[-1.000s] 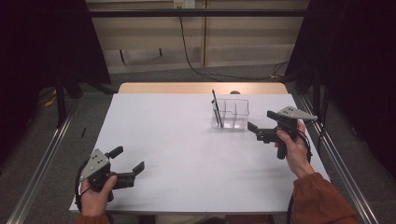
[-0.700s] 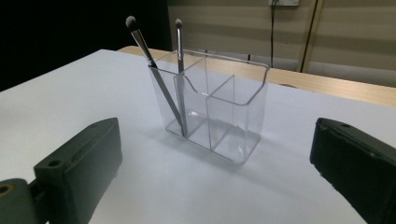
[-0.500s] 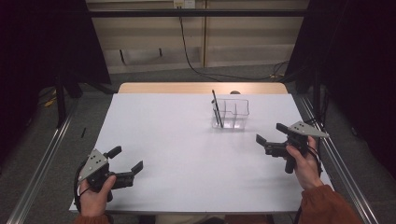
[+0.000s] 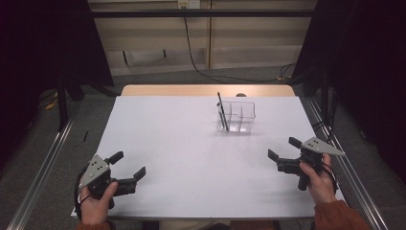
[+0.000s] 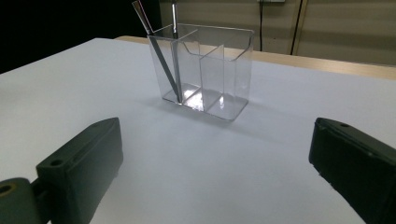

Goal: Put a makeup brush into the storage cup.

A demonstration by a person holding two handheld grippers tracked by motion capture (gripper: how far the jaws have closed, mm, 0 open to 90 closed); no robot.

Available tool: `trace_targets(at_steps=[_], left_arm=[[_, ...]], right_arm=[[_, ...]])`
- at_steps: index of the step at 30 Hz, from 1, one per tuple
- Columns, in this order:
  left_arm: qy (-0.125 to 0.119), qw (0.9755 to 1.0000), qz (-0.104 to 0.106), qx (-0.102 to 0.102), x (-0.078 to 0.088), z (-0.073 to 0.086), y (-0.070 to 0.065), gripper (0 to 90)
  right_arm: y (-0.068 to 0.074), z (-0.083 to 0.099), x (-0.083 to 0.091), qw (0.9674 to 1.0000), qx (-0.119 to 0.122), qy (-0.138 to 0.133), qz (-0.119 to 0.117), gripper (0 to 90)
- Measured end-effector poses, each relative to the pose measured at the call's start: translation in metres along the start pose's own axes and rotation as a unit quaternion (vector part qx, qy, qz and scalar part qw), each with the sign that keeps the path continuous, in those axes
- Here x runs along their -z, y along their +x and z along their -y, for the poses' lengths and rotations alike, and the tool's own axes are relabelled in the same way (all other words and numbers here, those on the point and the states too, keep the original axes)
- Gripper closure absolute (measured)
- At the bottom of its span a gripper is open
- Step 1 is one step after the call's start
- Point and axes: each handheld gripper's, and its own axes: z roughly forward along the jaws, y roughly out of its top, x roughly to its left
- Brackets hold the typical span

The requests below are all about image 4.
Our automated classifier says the yellow cable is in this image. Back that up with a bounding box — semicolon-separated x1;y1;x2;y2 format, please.
44;99;60;111

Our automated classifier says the aluminium floor rail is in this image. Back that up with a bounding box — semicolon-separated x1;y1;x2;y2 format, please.
6;102;82;230
305;95;389;230

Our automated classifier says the person's left hand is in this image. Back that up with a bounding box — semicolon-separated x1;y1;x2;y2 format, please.
79;181;119;226

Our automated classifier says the white table sheet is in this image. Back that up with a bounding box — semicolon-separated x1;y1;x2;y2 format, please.
70;95;346;220

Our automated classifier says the black metal stand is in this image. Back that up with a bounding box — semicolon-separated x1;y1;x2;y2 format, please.
56;75;70;132

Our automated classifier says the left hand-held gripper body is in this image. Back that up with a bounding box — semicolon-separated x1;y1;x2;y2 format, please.
79;154;138;210

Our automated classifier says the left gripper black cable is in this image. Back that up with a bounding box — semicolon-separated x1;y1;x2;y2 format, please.
74;164;92;221

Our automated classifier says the clear plastic organizer box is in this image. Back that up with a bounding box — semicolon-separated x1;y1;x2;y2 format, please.
216;100;257;134

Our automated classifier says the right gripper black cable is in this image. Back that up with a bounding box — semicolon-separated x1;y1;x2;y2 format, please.
322;161;340;195

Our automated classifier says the long beige workbench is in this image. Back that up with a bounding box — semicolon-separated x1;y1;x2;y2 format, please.
87;0;317;77

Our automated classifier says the black curtain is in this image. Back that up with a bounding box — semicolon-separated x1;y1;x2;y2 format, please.
292;0;406;183
0;0;115;164

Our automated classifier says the flat-tip black makeup brush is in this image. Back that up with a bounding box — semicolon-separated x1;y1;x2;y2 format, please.
216;91;230;132

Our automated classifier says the person's right hand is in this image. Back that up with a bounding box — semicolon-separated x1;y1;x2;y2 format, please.
299;153;339;207

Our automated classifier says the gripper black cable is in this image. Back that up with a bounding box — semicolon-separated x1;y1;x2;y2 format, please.
74;164;92;221
322;161;340;195

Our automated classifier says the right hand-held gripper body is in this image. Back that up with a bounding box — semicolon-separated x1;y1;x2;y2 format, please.
276;136;347;192

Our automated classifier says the long black power cable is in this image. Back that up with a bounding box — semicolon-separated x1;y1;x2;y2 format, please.
182;7;290;83

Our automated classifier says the round-tip black makeup brush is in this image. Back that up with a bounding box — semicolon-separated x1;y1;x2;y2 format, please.
217;103;226;129

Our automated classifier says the wooden workbench upright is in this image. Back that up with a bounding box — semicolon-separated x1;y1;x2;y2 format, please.
206;0;214;70

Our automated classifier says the white wall power outlet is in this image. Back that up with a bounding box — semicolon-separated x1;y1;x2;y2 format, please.
178;0;201;10

